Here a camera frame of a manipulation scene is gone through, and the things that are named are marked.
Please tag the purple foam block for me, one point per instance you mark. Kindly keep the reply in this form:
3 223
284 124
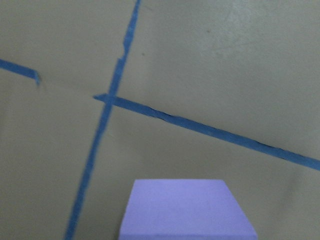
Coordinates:
184 209

